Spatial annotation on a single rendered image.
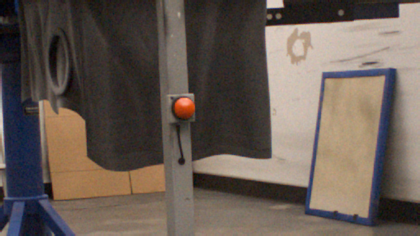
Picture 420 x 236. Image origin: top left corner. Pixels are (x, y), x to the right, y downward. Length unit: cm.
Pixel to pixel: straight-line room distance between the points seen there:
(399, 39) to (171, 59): 317
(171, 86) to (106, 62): 30
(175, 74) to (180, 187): 20
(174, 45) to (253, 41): 42
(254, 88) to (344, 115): 300
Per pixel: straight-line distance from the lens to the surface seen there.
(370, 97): 503
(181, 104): 179
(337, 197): 516
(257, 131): 222
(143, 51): 211
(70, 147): 679
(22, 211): 334
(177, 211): 184
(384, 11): 329
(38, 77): 239
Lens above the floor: 68
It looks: 3 degrees down
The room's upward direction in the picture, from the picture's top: 3 degrees counter-clockwise
